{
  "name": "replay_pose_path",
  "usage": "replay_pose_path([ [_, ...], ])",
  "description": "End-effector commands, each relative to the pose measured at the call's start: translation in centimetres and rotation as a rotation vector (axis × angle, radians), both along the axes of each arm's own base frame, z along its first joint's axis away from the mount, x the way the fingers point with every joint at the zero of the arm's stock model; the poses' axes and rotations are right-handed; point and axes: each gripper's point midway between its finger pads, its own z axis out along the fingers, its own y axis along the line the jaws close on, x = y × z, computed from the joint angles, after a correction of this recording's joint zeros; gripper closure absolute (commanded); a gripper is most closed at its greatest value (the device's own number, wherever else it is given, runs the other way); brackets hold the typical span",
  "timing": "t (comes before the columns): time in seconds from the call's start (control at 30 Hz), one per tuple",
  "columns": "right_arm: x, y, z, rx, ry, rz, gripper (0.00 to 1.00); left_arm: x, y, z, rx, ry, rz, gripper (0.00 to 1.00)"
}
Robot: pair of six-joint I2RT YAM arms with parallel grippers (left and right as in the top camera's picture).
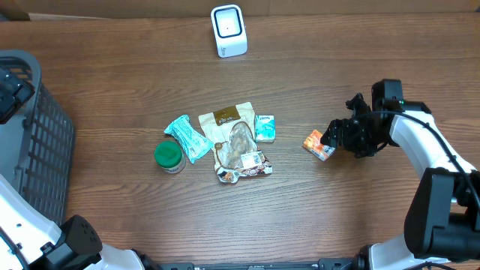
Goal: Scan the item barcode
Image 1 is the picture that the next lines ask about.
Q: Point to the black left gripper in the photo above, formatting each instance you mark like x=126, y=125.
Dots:
x=10, y=96

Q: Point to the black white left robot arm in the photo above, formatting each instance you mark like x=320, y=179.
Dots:
x=31, y=241

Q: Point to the white barcode scanner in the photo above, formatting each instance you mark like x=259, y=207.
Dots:
x=229, y=30

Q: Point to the grey plastic mesh basket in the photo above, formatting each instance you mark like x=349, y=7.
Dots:
x=37, y=143

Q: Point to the light green wipes packet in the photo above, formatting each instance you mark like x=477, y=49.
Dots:
x=194, y=144

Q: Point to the beige snack pouch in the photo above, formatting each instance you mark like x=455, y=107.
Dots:
x=236, y=153

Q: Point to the small teal tissue pack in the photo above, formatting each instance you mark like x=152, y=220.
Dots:
x=265, y=131

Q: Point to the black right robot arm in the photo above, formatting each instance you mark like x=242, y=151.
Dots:
x=442, y=223

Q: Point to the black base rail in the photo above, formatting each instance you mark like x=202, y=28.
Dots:
x=321, y=264

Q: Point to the small orange box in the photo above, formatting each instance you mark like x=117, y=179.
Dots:
x=312, y=144

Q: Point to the green lid white jar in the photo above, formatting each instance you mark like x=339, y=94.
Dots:
x=169, y=156

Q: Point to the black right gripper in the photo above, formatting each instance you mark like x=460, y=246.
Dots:
x=340, y=132

